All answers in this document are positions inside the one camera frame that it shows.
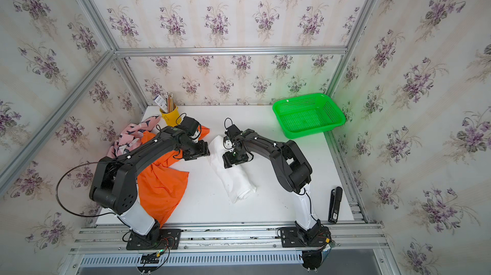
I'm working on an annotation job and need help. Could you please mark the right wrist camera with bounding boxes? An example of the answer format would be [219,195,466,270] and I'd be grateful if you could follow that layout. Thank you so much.
[223,136,234,150]

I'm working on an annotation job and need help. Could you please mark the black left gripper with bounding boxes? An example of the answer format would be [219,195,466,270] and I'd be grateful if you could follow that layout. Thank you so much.
[178,139,212,162]

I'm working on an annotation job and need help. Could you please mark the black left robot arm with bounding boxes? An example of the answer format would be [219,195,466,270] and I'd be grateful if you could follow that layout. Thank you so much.
[89,116,210,243]

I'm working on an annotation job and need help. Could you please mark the wooden pencils bundle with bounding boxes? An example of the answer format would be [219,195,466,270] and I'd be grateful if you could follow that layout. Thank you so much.
[166,92,175,113]

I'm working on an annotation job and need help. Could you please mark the green plastic basket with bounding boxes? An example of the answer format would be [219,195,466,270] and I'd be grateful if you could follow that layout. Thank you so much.
[272,93,346,139]

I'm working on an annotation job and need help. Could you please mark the orange cloth garment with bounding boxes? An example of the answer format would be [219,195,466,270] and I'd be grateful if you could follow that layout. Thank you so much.
[137,125,210,226]

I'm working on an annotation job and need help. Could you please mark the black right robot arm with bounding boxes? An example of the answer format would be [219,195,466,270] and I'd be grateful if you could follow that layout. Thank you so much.
[222,124,319,234]

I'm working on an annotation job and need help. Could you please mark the pink patterned garment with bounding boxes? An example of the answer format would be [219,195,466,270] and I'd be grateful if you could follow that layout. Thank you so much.
[107,116,161,159]

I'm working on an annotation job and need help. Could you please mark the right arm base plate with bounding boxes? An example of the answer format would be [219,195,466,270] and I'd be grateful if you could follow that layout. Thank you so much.
[277,225,332,248]

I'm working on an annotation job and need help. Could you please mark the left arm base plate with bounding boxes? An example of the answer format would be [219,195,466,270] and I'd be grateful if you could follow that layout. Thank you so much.
[126,229,182,251]

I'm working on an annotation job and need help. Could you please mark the white shorts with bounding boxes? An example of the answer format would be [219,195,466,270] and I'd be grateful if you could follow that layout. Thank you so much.
[208,136,256,203]

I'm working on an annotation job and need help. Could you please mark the black stapler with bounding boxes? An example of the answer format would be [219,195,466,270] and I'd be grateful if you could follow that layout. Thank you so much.
[328,186,343,224]

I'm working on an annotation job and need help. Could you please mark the yellow pencil cup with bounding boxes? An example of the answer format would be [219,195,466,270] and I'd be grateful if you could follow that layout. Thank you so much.
[160,106,182,127]

